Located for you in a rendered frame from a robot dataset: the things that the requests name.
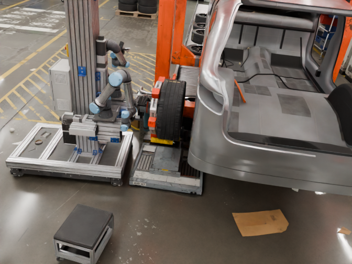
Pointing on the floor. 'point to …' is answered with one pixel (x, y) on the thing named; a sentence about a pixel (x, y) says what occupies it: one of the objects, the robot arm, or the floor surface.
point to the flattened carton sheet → (261, 222)
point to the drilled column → (142, 131)
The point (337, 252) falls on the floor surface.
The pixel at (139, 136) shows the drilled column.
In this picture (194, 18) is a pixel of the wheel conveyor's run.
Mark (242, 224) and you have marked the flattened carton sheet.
